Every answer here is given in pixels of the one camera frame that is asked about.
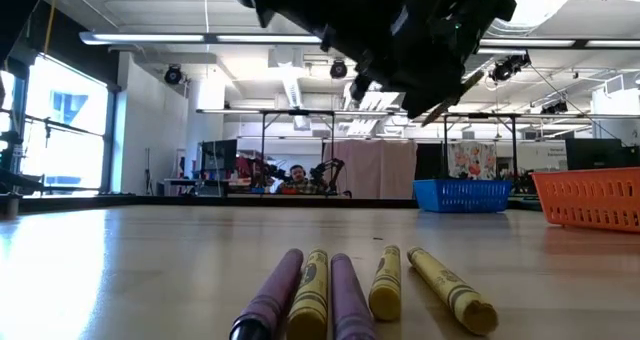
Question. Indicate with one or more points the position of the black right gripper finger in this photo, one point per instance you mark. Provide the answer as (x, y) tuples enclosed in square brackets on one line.
[(425, 102), (361, 87)]

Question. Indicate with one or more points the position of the dark short post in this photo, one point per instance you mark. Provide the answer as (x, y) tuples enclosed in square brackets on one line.
[(10, 206)]

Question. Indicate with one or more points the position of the black monitor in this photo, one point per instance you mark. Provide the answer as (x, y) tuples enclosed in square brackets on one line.
[(595, 155), (220, 155)]

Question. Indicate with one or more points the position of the black station frame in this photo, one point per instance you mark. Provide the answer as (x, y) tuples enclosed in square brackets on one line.
[(240, 111), (514, 145)]

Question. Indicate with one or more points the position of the red cabinet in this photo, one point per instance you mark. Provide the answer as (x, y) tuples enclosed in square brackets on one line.
[(245, 165)]

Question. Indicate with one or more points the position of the black ceiling spotlight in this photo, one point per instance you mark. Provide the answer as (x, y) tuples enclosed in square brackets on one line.
[(173, 75), (338, 69)]

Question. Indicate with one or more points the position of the pink curtain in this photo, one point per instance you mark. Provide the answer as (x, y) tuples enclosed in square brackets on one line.
[(385, 170)]

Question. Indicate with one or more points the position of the black ceiling camera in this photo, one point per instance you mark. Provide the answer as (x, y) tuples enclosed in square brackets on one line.
[(555, 108), (507, 69)]

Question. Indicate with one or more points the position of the ceiling light strip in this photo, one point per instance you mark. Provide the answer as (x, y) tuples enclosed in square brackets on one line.
[(525, 43), (150, 38)]

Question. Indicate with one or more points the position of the floral cloth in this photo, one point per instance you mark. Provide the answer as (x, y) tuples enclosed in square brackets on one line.
[(472, 160)]

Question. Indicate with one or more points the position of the black equipment stand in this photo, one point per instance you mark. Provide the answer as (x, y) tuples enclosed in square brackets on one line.
[(10, 155)]

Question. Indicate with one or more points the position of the yellow crayon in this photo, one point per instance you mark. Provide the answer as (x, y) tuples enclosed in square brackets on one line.
[(385, 285), (310, 295), (450, 290)]

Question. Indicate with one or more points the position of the silver air duct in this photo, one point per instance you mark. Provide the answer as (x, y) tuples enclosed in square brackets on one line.
[(500, 29)]

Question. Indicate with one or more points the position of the black background robot arm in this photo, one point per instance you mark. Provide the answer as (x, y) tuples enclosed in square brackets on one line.
[(330, 166)]

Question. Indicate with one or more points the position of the black aluminium table frame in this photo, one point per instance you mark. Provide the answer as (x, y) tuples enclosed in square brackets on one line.
[(200, 200)]

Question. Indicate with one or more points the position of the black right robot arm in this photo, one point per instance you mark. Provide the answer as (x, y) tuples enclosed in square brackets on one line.
[(310, 5)]

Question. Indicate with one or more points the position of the purple crayon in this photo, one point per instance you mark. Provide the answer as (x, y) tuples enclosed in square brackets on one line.
[(347, 300), (270, 300)]

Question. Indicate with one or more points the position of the blue plastic basket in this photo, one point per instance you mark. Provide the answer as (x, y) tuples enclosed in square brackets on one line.
[(460, 196)]

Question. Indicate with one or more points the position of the orange plastic basket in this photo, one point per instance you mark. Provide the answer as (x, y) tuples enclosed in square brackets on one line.
[(590, 200)]

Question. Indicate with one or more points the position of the person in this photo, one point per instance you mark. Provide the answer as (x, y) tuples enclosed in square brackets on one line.
[(298, 172)]

